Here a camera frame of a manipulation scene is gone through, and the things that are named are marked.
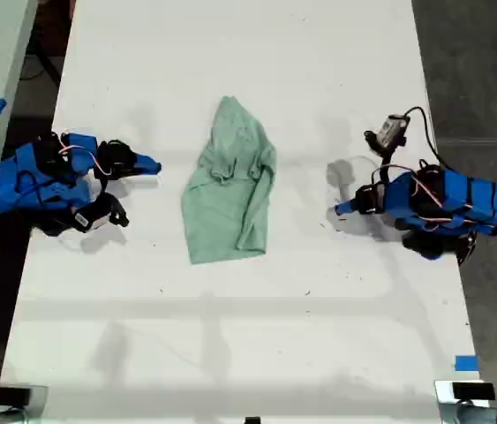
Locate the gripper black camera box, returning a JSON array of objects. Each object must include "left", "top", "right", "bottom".
[
  {"left": 71, "top": 193, "right": 131, "bottom": 234},
  {"left": 364, "top": 113, "right": 410, "bottom": 156}
]

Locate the black box on metal bracket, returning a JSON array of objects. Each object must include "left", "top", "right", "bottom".
[
  {"left": 433, "top": 378, "right": 496, "bottom": 424},
  {"left": 0, "top": 384, "right": 50, "bottom": 424}
]

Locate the pale green T-shirt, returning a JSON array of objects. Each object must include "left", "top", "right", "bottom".
[{"left": 180, "top": 95, "right": 278, "bottom": 266}]

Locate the black floor cable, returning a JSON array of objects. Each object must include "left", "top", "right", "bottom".
[{"left": 19, "top": 42, "right": 63, "bottom": 88}]

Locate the small blue tape patch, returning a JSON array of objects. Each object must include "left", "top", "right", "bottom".
[{"left": 454, "top": 354, "right": 480, "bottom": 373}]

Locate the black camera cable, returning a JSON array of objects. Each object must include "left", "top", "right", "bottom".
[{"left": 404, "top": 106, "right": 452, "bottom": 171}]

